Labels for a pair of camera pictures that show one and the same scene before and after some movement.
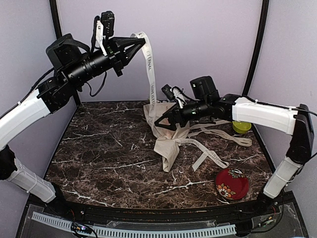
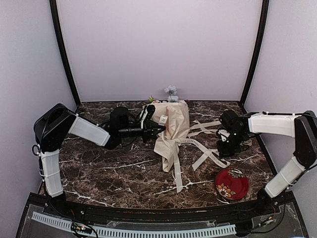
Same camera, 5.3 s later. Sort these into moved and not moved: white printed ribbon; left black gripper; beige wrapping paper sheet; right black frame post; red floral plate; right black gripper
Moved: white printed ribbon; left black gripper; right black gripper
Not moved: right black frame post; beige wrapping paper sheet; red floral plate
